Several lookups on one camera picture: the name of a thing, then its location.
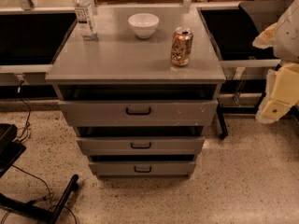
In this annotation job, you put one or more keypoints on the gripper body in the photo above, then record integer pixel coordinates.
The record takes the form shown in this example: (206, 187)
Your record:
(287, 37)

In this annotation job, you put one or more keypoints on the grey bottom drawer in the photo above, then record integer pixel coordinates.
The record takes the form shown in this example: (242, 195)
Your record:
(135, 168)

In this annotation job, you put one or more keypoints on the grey drawer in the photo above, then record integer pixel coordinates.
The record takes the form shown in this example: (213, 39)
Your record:
(138, 113)
(140, 145)
(135, 168)

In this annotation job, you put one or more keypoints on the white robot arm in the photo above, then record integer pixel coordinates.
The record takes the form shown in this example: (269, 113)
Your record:
(282, 36)

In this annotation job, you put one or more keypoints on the grey drawer cabinet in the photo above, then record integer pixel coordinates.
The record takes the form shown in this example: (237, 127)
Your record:
(119, 66)

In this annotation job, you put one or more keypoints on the grey top drawer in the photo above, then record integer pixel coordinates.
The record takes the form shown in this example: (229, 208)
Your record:
(138, 113)

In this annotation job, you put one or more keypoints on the grey middle drawer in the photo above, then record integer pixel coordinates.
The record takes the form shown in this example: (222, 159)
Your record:
(140, 145)

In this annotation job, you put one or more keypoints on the black chair with stand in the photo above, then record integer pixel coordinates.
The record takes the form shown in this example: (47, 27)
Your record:
(244, 66)

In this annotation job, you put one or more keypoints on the gold soda can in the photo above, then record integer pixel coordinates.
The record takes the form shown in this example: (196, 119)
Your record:
(181, 46)

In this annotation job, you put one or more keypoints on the white ceramic bowl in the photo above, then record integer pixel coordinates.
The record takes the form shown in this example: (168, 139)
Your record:
(143, 25)

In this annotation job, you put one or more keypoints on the clear plastic water bottle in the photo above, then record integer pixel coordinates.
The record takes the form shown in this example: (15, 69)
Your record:
(86, 23)

